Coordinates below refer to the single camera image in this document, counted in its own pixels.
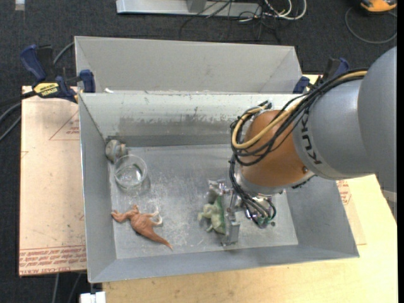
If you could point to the clear glass cup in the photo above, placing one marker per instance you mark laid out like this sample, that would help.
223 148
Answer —
130 173

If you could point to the brown cardboard board, red print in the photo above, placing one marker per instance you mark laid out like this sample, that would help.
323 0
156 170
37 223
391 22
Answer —
50 175

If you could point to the grey toy animal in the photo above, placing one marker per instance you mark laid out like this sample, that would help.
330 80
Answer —
113 150

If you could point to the grey metal bin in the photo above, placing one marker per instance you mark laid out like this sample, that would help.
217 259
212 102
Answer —
186 172

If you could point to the orange toy dinosaur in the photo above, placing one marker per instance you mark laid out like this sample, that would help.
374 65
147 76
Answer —
143 224

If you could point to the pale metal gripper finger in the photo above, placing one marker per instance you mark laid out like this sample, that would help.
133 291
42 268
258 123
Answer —
217 186
232 232

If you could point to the pale green toy dinosaur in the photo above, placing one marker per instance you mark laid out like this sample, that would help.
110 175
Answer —
214 216

